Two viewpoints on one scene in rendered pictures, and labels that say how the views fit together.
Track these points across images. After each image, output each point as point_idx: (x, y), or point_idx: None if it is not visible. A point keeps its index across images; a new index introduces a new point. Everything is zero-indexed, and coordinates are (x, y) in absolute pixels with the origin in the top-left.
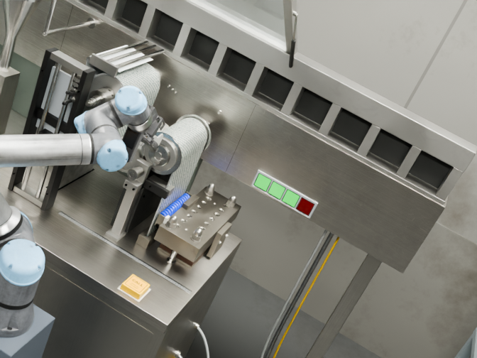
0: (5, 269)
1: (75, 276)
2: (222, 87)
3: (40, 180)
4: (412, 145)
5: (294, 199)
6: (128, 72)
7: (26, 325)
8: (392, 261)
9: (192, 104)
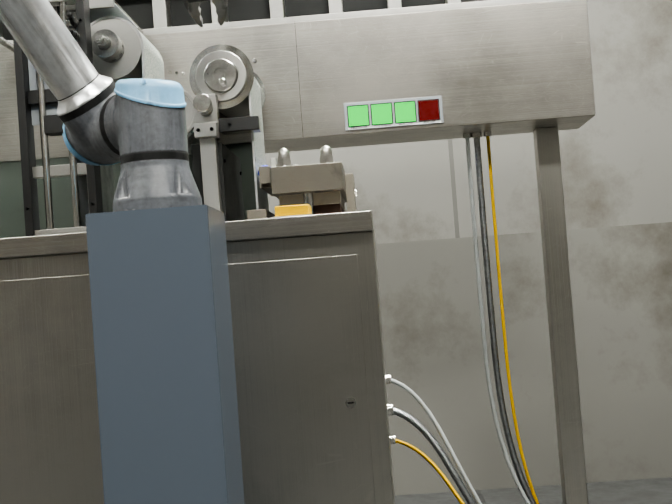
0: (138, 89)
1: None
2: (241, 28)
3: (73, 192)
4: None
5: (411, 110)
6: None
7: (198, 193)
8: (573, 107)
9: None
